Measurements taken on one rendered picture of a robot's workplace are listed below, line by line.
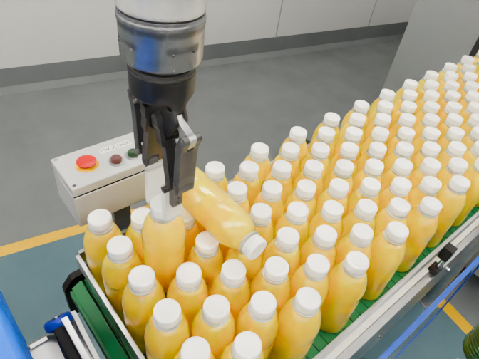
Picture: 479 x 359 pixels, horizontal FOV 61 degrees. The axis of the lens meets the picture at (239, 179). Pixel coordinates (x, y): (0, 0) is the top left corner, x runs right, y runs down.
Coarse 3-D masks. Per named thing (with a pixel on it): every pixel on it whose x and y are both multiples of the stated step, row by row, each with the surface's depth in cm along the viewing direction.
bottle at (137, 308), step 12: (156, 288) 62; (132, 300) 61; (144, 300) 61; (156, 300) 62; (132, 312) 61; (144, 312) 61; (132, 324) 64; (144, 324) 63; (132, 336) 67; (144, 348) 69
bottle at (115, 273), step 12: (132, 252) 65; (108, 264) 65; (120, 264) 64; (132, 264) 65; (108, 276) 65; (120, 276) 65; (108, 288) 67; (120, 288) 66; (108, 300) 70; (120, 300) 68; (120, 312) 71
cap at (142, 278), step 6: (132, 270) 61; (138, 270) 61; (144, 270) 61; (150, 270) 61; (132, 276) 60; (138, 276) 60; (144, 276) 60; (150, 276) 60; (132, 282) 59; (138, 282) 59; (144, 282) 59; (150, 282) 60; (132, 288) 60; (138, 288) 59; (144, 288) 59; (150, 288) 61
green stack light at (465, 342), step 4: (476, 328) 48; (472, 332) 49; (476, 332) 48; (468, 336) 49; (472, 336) 48; (476, 336) 48; (464, 340) 50; (468, 340) 49; (472, 340) 48; (476, 340) 47; (464, 344) 50; (468, 344) 49; (472, 344) 48; (476, 344) 47; (464, 348) 49; (468, 348) 49; (472, 348) 48; (476, 348) 47; (464, 352) 49; (468, 352) 49; (472, 352) 48; (476, 352) 47; (468, 356) 49; (472, 356) 48; (476, 356) 47
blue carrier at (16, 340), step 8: (0, 296) 46; (0, 304) 40; (0, 312) 39; (8, 312) 48; (0, 320) 39; (8, 320) 40; (0, 328) 38; (8, 328) 39; (16, 328) 51; (0, 336) 38; (8, 336) 38; (16, 336) 40; (0, 344) 38; (8, 344) 38; (16, 344) 38; (24, 344) 52; (0, 352) 37; (8, 352) 38; (16, 352) 38; (24, 352) 41
